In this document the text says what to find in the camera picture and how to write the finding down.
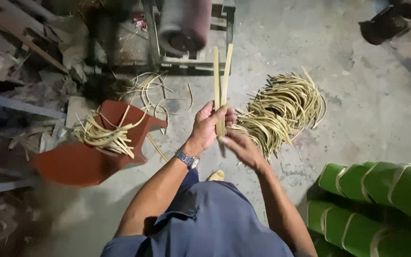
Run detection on person's left hand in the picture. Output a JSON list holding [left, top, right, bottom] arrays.
[[183, 101, 238, 156]]

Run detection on person's right hand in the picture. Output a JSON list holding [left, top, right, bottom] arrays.
[[218, 129, 268, 171]]

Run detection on split bamboo strip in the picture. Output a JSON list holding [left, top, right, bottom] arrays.
[[213, 44, 234, 138]]

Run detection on silver wristwatch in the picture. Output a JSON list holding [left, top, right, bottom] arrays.
[[175, 149, 201, 170]]

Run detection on pile of bamboo strips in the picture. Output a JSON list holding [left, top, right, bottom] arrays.
[[229, 67, 328, 163]]

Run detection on loose curled bamboo shavings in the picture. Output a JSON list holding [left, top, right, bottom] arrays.
[[118, 69, 195, 135]]

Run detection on person's blue shirt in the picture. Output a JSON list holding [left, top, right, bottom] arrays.
[[100, 168, 294, 257]]

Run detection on bundle of bamboo strips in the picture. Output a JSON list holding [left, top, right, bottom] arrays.
[[73, 107, 148, 159]]

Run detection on red plastic chair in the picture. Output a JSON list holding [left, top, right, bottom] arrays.
[[31, 100, 168, 187]]

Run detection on stack of green bamboo sections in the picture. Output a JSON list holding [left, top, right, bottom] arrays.
[[306, 161, 411, 257]]

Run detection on dark chicken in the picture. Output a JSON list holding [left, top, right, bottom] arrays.
[[358, 0, 411, 46]]

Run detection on heap of scrap wood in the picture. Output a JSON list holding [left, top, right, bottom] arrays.
[[0, 0, 101, 257]]

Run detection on yellow cord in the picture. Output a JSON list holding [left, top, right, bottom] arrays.
[[146, 133, 169, 163]]

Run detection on roller machine on metal frame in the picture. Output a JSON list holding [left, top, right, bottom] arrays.
[[143, 0, 236, 70]]

